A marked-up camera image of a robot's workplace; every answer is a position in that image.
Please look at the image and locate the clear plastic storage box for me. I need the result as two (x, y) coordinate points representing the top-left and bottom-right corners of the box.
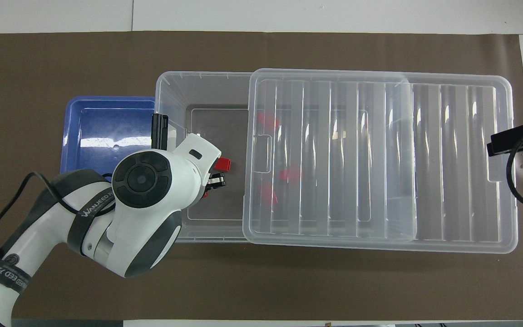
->
(155, 70), (419, 243)

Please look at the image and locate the brown paper table mat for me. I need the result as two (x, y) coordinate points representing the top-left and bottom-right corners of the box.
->
(0, 31), (523, 321)

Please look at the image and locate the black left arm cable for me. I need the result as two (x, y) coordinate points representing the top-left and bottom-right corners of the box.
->
(0, 171), (117, 255)

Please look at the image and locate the black box latch handle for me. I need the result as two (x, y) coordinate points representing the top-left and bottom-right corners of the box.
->
(151, 114), (169, 151)

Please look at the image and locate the clear ribbed plastic box lid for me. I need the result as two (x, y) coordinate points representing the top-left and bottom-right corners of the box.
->
(242, 68), (518, 255)

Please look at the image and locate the blue plastic tray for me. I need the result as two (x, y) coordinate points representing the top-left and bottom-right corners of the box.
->
(60, 96), (157, 182)

